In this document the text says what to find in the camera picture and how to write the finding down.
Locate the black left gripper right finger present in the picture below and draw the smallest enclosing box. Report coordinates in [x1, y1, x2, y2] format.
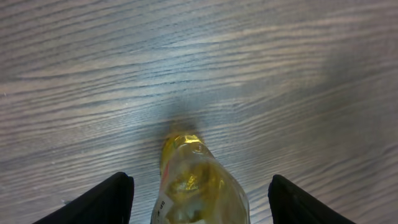
[268, 174, 354, 224]

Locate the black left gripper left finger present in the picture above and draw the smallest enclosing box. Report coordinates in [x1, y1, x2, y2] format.
[35, 172, 134, 224]

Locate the yellow drink bottle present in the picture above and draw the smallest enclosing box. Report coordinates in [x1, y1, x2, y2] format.
[150, 133, 251, 224]

